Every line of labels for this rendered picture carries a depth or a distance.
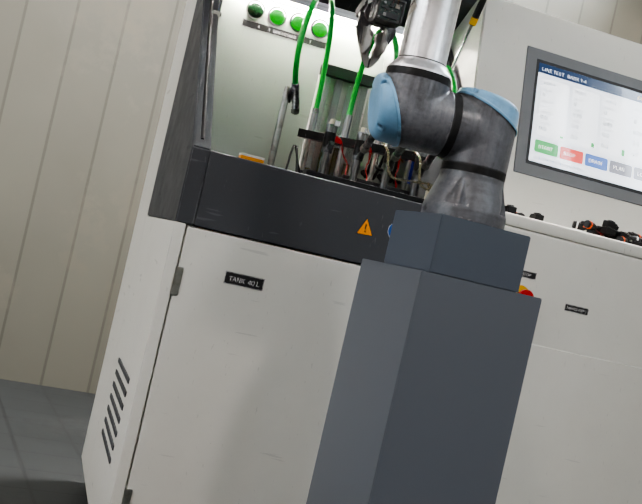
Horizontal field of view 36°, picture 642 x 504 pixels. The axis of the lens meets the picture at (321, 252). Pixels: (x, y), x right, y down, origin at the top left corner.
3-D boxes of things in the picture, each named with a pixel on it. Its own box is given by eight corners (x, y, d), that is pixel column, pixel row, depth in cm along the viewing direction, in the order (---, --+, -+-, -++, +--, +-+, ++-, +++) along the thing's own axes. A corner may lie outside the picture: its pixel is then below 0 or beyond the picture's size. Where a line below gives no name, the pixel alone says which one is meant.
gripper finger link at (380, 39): (374, 65, 220) (383, 24, 220) (365, 68, 225) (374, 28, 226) (387, 69, 221) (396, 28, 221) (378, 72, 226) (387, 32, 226)
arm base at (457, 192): (520, 234, 174) (532, 179, 174) (445, 215, 169) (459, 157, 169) (475, 229, 188) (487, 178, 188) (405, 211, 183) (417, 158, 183)
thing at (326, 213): (193, 225, 207) (211, 150, 208) (190, 224, 212) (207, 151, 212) (462, 287, 224) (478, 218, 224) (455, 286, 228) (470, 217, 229)
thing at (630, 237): (588, 235, 239) (593, 212, 239) (566, 233, 249) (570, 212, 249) (669, 256, 245) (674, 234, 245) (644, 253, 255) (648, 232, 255)
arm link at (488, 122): (517, 175, 174) (535, 99, 174) (445, 156, 171) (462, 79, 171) (493, 178, 186) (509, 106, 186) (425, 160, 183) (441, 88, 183)
